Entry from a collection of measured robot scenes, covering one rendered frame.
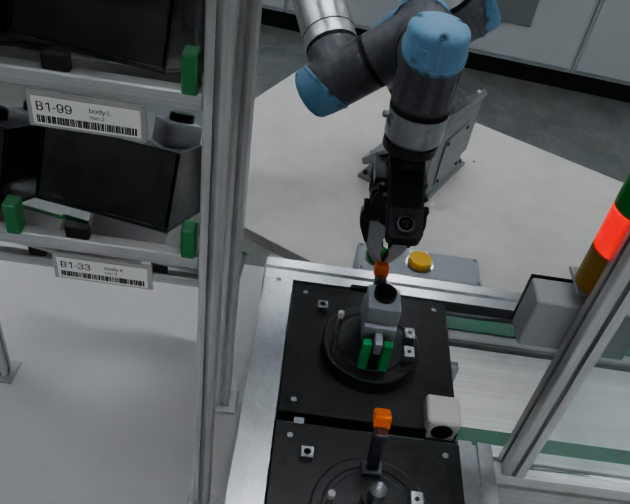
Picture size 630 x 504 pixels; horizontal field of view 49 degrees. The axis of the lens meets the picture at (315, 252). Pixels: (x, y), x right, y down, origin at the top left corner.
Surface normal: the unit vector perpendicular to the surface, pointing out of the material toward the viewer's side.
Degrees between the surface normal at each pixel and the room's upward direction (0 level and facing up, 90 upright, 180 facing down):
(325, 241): 0
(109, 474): 0
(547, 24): 90
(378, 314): 90
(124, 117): 90
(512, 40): 90
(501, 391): 0
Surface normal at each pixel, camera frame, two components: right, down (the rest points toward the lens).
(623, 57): -0.20, 0.64
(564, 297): 0.13, -0.74
